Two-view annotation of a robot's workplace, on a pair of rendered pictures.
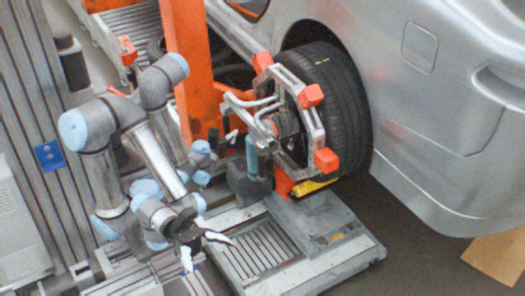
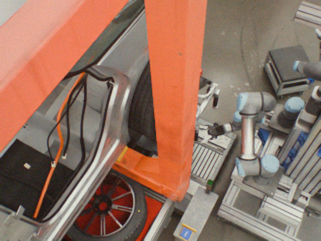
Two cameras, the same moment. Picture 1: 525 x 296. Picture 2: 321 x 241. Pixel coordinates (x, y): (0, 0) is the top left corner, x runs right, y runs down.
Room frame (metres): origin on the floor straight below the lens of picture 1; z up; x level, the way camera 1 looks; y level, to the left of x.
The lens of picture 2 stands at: (2.85, 1.36, 3.21)
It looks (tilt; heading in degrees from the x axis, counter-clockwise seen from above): 59 degrees down; 245
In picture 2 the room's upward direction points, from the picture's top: 4 degrees counter-clockwise
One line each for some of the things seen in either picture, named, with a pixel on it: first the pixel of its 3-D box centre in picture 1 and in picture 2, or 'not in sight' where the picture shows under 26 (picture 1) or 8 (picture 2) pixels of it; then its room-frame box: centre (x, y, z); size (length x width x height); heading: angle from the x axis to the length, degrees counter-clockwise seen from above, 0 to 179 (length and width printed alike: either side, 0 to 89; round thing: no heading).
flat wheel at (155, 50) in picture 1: (195, 56); not in sight; (3.50, 0.70, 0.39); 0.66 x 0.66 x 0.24
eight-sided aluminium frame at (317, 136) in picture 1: (286, 124); not in sight; (2.06, 0.02, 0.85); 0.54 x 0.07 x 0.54; 32
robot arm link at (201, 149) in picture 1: (199, 155); (241, 118); (1.75, 0.39, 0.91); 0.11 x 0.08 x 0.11; 153
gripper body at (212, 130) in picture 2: (216, 150); (216, 131); (1.92, 0.35, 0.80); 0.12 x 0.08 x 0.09; 167
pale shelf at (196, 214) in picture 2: not in sight; (196, 215); (2.30, 0.72, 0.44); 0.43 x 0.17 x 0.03; 32
